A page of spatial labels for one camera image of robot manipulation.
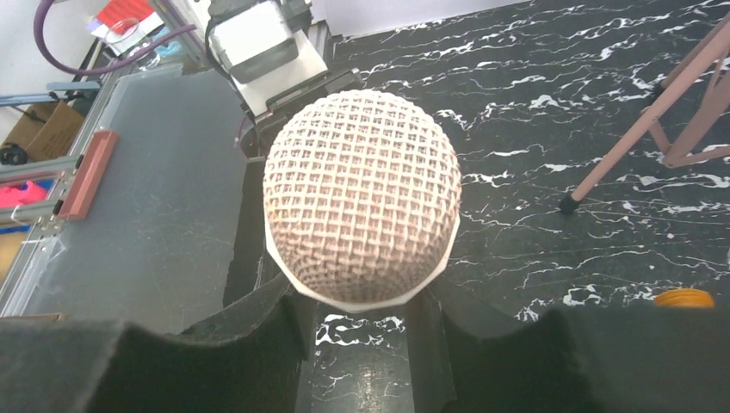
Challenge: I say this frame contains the pink tripod music stand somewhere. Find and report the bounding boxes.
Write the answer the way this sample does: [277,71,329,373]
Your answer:
[559,15,729,215]

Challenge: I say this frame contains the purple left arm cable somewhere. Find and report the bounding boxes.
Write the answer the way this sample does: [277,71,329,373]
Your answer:
[33,0,198,77]

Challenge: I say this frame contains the pink microphone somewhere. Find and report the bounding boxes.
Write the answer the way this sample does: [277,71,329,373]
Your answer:
[263,89,462,313]

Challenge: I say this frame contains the cardboard box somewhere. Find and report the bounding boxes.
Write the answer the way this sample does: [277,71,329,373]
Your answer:
[4,102,84,162]

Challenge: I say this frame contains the black right gripper left finger pad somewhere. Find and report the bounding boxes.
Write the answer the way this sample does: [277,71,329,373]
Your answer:
[1,275,316,412]

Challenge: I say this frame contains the right gripper right finger pad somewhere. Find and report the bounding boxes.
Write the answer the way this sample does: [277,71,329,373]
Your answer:
[405,281,729,412]

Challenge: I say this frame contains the orange pipe valve fitting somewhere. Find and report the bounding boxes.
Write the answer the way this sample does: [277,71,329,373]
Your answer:
[654,288,715,308]

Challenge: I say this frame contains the red-brown bracket on frame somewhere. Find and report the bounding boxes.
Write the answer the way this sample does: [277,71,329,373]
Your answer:
[56,130,119,221]

